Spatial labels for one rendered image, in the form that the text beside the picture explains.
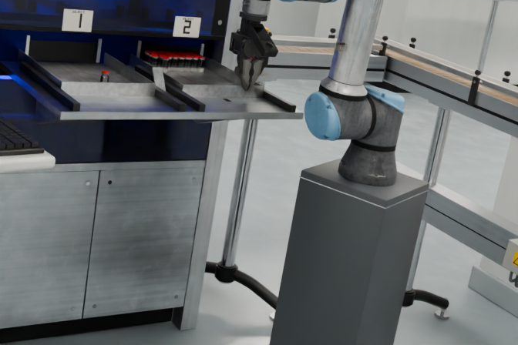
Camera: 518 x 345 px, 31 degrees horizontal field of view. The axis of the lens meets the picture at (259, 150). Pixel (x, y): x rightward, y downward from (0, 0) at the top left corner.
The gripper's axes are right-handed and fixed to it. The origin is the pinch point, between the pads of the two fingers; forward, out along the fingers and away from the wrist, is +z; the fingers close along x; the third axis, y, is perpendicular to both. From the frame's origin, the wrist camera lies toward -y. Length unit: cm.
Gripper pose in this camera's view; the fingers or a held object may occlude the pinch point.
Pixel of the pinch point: (248, 86)
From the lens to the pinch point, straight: 264.8
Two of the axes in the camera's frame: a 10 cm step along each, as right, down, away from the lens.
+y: -5.2, -3.0, 8.0
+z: -1.5, 9.5, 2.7
